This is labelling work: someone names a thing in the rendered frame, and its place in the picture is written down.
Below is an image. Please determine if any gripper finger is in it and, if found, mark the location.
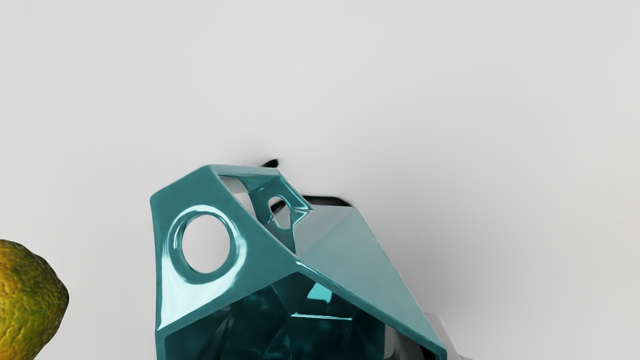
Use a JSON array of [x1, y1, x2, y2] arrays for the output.
[[424, 312, 474, 360]]

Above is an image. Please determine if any teal faceted mug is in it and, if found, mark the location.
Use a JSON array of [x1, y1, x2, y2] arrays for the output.
[[149, 164, 448, 360]]

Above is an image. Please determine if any yellow-green bumpy citrus fruit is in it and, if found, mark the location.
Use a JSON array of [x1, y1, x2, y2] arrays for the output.
[[0, 239, 70, 360]]

